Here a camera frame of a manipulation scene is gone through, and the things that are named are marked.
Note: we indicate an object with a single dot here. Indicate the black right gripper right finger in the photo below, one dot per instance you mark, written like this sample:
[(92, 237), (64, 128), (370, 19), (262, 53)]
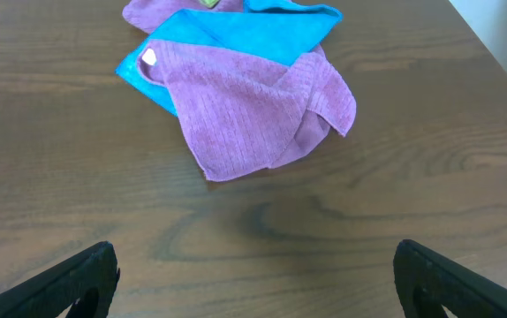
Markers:
[(430, 285)]

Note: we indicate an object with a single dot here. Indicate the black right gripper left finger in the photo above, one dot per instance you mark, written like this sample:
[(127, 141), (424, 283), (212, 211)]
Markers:
[(81, 286)]

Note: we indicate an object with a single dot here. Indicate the lower purple cloth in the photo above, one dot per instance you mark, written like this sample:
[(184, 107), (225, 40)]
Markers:
[(241, 113)]

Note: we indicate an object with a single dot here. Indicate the purple cloth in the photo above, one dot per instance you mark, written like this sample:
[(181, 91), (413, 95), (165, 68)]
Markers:
[(241, 113), (148, 15)]

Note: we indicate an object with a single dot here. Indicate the upper purple cloth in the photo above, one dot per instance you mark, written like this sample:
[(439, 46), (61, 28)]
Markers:
[(148, 15)]

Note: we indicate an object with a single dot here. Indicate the blue cloth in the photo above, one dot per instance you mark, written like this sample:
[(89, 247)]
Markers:
[(278, 30)]

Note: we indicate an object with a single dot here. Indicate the olive green cloth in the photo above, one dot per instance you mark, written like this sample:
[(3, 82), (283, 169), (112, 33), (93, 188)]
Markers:
[(209, 3)]

